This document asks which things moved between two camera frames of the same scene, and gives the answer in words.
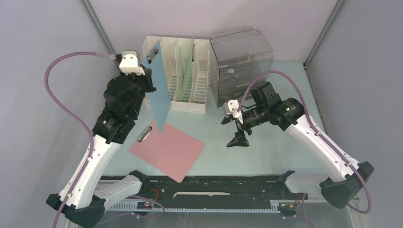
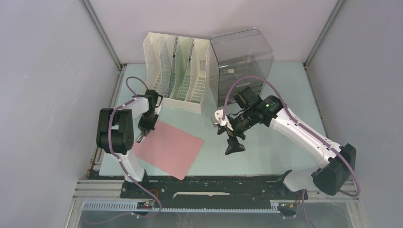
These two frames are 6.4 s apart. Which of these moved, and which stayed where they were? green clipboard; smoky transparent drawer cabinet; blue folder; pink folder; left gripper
Moved: left gripper; blue folder
Stayed: smoky transparent drawer cabinet; green clipboard; pink folder
